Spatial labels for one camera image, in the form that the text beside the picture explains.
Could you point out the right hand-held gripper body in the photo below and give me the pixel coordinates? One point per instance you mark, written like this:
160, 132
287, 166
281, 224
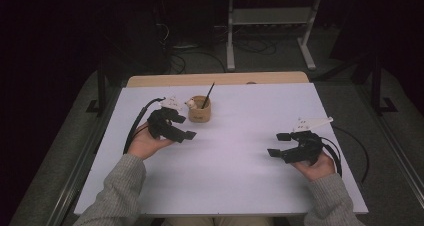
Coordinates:
305, 149

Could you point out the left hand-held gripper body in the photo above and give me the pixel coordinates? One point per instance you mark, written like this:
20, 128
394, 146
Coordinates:
161, 124

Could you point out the round wooden brush holder cup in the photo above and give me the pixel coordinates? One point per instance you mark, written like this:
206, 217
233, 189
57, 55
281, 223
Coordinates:
200, 115

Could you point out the thin black paint brush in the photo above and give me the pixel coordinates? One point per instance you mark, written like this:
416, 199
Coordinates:
208, 95

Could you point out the person's right hand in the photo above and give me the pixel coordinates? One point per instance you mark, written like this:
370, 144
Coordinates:
316, 171

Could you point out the person's left hand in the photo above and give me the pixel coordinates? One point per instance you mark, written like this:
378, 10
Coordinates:
143, 146

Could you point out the white board table cover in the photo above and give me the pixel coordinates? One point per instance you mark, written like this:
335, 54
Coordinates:
233, 179

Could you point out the light wooden table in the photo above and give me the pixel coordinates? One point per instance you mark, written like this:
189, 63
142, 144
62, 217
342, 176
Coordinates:
216, 79

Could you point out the black metal stand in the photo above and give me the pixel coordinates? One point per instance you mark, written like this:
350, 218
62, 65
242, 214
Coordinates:
377, 89
101, 89

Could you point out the person's beige trousers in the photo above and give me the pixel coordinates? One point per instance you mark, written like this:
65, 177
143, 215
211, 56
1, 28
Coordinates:
216, 222

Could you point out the metal floor rail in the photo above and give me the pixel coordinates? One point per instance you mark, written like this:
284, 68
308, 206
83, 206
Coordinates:
396, 152
76, 172

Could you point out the white metal stand frame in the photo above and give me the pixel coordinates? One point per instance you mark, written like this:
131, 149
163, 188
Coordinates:
230, 36

